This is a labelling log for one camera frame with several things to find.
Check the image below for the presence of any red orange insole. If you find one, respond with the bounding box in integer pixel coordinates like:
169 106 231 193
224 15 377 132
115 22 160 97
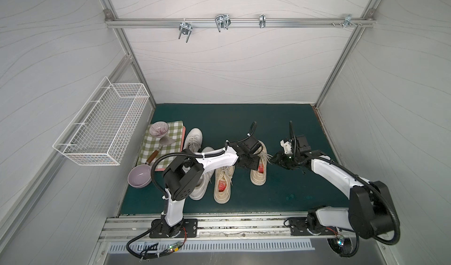
257 160 265 174

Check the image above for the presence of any beige lace sneaker with laces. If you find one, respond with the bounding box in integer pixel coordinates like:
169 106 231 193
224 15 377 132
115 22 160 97
250 141 272 186

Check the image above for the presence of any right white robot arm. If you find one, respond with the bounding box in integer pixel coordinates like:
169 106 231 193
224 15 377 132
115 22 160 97
271 136 401 246

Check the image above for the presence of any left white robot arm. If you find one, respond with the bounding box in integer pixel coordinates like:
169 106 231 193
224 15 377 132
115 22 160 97
150 135 263 228

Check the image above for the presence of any red insole in front sneaker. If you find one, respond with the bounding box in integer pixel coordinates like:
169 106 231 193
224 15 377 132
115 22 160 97
217 180 227 193

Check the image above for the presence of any beige lace sneaker near front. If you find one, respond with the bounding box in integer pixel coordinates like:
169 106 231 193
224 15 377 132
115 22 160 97
214 166 235 204

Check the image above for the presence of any white sneaker rear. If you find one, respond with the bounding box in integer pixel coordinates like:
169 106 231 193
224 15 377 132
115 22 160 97
183 128 203 153

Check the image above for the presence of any white sneaker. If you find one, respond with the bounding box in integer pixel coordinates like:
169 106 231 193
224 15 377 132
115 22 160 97
183 128 203 153
188 146 216 201

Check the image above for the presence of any white sneaker front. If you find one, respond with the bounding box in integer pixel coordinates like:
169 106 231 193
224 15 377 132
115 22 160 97
188 146 216 201

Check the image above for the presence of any green checkered cloth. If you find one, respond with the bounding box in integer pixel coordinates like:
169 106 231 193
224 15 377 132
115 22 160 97
136 120 186 167

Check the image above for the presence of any metal U-bolt hook middle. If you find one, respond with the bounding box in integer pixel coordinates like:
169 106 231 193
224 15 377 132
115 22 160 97
214 14 231 32

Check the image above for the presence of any metal u-bolt hook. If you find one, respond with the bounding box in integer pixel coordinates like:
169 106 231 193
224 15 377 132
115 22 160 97
214 14 231 32
178 22 193 43

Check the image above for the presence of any metal clip hook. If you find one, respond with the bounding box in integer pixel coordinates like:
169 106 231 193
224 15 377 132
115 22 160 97
259 14 266 29

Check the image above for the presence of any metal U-bolt hook left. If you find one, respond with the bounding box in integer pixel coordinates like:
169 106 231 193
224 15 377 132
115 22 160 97
178 22 193 43

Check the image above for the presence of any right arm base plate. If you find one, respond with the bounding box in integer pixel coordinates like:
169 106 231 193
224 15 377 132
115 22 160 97
283 217 337 236

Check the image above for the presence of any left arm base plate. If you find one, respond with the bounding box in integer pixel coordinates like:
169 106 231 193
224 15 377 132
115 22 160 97
149 219 198 239

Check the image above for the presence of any purple saucepan wooden handle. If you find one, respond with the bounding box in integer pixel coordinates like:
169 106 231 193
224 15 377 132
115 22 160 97
128 145 163 189

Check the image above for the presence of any white slotted cable duct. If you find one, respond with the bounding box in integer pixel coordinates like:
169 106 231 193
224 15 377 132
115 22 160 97
108 239 315 254

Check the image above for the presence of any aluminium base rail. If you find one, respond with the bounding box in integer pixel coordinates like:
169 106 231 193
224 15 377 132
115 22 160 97
98 213 388 243

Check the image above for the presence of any metal bracket hook right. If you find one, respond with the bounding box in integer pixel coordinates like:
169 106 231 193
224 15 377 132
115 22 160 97
331 14 362 29

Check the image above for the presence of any white wire basket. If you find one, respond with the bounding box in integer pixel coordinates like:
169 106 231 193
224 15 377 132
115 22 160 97
53 77 149 166

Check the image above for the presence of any metal crossbar rail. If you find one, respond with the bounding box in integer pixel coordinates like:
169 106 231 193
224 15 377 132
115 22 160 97
106 17 377 29

